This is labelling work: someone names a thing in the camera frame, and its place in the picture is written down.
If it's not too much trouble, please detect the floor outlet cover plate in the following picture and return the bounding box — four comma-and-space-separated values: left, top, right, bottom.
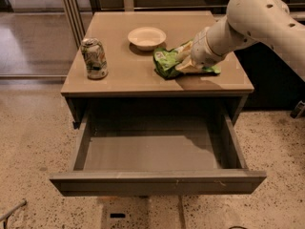
101, 197, 150, 229

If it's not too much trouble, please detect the metal railing frame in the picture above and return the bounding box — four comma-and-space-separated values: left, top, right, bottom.
57, 0, 305, 50

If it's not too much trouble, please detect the white paper bowl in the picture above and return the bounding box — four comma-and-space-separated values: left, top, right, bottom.
128, 27, 166, 52

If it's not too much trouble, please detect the grey metal rod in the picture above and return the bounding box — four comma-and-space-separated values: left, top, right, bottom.
0, 199, 27, 221

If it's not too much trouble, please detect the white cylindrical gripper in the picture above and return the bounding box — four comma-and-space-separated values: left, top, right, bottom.
175, 27, 225, 73

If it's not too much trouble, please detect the green rice chip bag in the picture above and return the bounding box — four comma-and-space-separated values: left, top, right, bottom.
153, 48, 221, 79

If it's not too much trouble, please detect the open grey top drawer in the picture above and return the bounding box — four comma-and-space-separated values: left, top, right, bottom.
50, 114, 266, 197

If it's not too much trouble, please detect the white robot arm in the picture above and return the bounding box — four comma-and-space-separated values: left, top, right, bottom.
175, 0, 305, 80

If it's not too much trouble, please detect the grey cabinet with tan top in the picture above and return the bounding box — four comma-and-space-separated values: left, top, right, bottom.
61, 10, 254, 121

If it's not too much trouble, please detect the crushed patterned drink can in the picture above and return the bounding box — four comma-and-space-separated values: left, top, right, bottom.
80, 38, 108, 79

